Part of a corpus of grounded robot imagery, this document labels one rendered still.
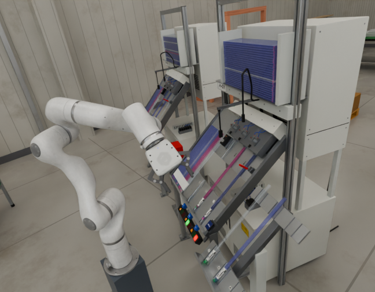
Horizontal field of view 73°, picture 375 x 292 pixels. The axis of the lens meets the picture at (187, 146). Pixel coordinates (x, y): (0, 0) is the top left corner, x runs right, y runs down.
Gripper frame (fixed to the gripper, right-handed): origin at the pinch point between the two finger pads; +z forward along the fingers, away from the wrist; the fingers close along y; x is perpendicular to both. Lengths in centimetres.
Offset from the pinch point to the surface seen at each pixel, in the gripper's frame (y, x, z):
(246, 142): 45, 58, -1
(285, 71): 68, 21, -16
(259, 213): 32, 86, 41
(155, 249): -52, 156, 29
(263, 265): 11, 43, 53
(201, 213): 0, 74, 19
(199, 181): 11, 87, 2
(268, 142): 51, 48, 6
